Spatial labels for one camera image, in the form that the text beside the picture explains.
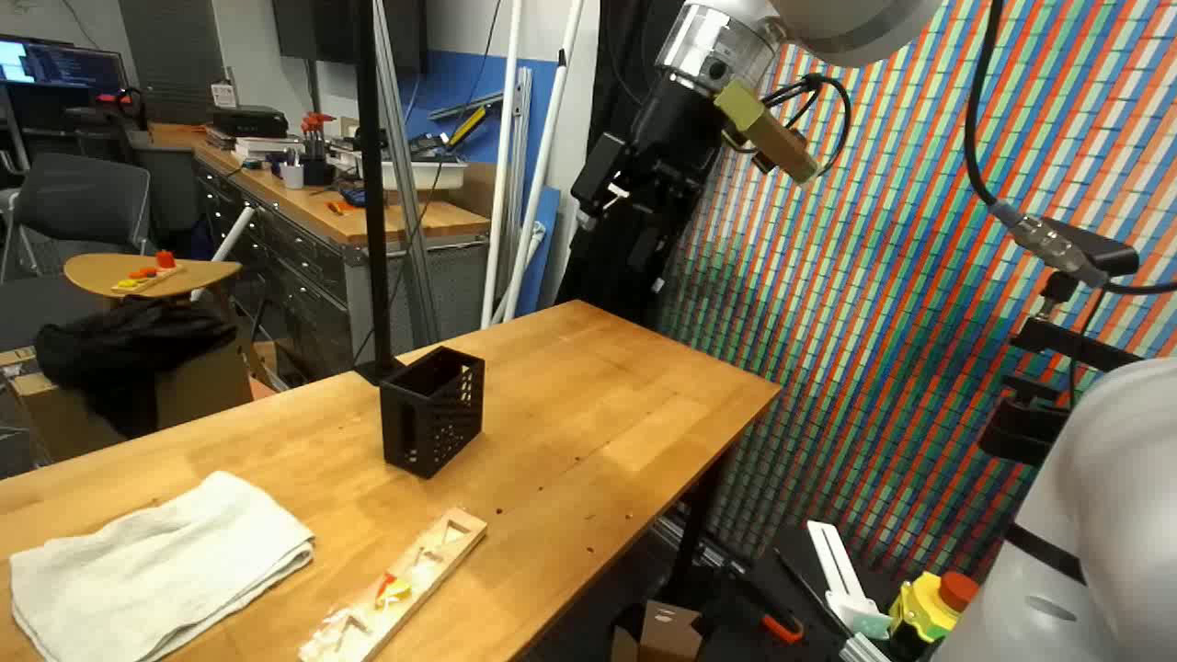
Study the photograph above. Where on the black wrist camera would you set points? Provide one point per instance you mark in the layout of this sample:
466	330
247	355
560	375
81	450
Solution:
595	165

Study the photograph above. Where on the black bag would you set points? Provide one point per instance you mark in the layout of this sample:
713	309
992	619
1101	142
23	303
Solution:
121	352

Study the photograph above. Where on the red cap spray bottle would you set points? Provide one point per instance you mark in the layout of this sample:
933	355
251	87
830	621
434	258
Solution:
317	148

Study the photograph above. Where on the red yellow puzzle piece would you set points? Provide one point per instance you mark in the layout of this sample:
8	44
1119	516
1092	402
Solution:
392	584

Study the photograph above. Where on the yellow red emergency stop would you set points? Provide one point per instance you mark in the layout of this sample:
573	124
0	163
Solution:
933	604

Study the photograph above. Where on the grey metal pole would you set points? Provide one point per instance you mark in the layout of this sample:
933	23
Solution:
404	184

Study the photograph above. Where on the red toy block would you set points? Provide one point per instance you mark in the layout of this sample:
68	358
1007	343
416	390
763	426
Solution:
163	258

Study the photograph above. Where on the black stand pole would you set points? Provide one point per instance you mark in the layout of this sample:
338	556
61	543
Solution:
372	184

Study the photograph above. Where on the wooden top workbench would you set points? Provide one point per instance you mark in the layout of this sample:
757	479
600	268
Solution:
317	268

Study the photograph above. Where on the dark mesh office chair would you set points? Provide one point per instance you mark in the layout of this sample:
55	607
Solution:
78	195

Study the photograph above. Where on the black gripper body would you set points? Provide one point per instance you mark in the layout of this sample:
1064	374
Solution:
674	135

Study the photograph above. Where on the multicoloured striped backdrop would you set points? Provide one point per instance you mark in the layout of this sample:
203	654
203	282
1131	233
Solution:
882	306

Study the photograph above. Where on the computer monitor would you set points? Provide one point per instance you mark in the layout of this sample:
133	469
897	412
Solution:
30	61

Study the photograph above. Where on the blue board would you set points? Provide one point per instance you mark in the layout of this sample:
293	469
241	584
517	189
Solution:
452	78

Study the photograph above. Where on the black table leg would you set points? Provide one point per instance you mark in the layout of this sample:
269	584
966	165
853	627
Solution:
694	516

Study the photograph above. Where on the large cardboard box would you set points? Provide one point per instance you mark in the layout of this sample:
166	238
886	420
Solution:
208	388

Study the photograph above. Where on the small cardboard box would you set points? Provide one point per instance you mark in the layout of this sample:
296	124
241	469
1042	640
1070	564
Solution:
665	627

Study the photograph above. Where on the black camera bracket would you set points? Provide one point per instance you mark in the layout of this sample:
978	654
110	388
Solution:
1052	343

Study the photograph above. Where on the round wooden stool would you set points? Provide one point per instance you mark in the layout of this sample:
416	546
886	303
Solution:
133	282

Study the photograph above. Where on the black perforated box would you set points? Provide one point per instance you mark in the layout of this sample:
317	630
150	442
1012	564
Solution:
428	415

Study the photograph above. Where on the white pipe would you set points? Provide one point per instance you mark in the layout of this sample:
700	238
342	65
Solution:
537	160
500	160

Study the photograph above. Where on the white plastic bracket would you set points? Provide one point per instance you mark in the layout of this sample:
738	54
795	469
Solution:
841	570

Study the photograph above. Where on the wooden puzzle board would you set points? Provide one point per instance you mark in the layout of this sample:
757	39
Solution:
404	583

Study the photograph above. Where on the white towel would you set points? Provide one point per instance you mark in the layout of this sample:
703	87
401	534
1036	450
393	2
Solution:
159	570

